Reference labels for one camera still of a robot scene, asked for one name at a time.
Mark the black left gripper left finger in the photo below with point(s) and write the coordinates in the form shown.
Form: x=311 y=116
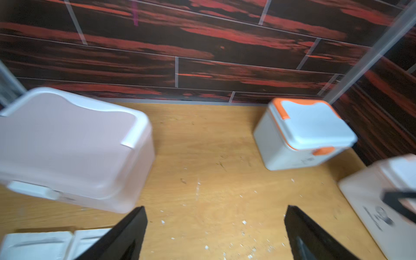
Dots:
x=123 y=242

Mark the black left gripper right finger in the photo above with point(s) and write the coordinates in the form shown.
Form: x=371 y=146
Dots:
x=309 y=241

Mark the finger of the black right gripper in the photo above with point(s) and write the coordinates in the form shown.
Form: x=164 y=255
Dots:
x=393 y=200

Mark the white gauze packet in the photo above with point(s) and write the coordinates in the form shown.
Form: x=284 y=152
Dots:
x=36 y=246
x=83 y=240

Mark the white orange-trimmed medicine chest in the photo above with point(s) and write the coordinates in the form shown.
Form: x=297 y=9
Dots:
x=299 y=133

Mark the pink medicine chest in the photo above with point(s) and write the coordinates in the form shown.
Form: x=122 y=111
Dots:
x=66 y=147

